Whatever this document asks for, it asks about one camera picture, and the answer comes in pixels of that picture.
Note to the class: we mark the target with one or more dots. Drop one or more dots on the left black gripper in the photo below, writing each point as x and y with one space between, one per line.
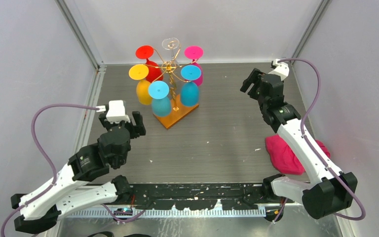
138 129

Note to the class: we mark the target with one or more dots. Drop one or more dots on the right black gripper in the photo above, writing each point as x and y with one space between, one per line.
252 78

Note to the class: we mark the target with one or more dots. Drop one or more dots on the blue wine glass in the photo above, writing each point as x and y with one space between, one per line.
190 91
161 105

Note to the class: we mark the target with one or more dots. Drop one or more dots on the yellow plastic wine glass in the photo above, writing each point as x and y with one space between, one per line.
139 73

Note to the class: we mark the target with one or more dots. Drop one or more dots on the pink plastic wine glass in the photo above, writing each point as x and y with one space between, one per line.
194 53

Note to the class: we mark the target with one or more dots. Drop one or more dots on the red plastic wine glass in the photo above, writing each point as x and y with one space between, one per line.
145 52

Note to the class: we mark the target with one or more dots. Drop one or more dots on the clear wine glass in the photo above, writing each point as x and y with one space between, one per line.
173 45

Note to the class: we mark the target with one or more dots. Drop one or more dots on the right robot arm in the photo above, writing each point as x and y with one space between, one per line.
329 189

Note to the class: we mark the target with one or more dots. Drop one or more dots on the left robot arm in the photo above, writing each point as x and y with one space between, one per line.
41 209

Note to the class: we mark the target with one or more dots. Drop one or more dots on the pink crumpled cloth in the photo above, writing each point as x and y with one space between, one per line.
284 159

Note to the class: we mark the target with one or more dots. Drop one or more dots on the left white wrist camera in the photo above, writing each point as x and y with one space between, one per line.
115 111

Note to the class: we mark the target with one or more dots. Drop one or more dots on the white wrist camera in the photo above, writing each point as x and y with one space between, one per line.
280 69
115 111

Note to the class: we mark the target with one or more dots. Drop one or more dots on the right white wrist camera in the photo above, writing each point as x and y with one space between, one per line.
280 69

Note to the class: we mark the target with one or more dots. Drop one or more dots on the gold wire glass rack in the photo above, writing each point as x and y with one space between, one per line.
172 76

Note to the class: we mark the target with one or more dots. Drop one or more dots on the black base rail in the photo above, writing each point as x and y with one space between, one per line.
197 196

